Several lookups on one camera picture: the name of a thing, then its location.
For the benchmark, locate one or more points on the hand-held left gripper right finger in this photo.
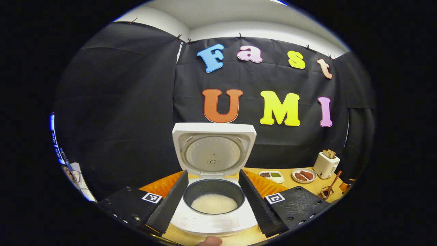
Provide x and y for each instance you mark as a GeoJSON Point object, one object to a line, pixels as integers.
{"type": "Point", "coordinates": [256, 205]}

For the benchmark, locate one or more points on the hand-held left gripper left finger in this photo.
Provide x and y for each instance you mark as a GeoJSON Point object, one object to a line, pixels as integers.
{"type": "Point", "coordinates": [169, 205]}

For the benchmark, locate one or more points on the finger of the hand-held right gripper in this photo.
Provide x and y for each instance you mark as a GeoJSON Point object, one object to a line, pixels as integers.
{"type": "Point", "coordinates": [347, 186]}

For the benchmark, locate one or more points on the clear chopstick holder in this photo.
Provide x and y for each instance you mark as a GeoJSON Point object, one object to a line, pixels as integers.
{"type": "Point", "coordinates": [322, 194]}

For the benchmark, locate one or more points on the white rice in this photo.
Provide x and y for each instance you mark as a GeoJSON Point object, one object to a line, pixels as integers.
{"type": "Point", "coordinates": [214, 204]}

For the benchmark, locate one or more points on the white rice cooker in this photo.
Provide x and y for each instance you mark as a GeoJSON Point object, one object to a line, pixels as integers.
{"type": "Point", "coordinates": [213, 153]}

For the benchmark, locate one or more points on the cream toaster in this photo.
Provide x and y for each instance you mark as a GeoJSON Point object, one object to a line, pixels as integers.
{"type": "Point", "coordinates": [325, 167]}

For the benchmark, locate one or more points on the white divided bean dish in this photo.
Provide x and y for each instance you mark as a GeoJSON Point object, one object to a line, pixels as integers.
{"type": "Point", "coordinates": [273, 177]}

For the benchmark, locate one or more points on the toast slice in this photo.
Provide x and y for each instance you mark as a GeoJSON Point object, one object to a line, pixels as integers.
{"type": "Point", "coordinates": [332, 153]}
{"type": "Point", "coordinates": [326, 154]}

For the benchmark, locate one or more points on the round white plate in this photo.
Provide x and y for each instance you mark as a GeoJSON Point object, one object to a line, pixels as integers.
{"type": "Point", "coordinates": [296, 181]}

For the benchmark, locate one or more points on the white side desk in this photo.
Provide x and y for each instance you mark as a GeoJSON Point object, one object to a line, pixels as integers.
{"type": "Point", "coordinates": [80, 181]}

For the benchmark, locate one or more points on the black backdrop cloth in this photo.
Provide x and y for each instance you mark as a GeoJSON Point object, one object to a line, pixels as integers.
{"type": "Point", "coordinates": [136, 112]}

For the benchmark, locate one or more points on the computer screen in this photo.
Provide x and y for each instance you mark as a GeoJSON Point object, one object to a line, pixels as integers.
{"type": "Point", "coordinates": [56, 140]}

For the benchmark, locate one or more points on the large ceiling light panel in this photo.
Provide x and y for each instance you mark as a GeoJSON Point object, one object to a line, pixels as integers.
{"type": "Point", "coordinates": [280, 2]}

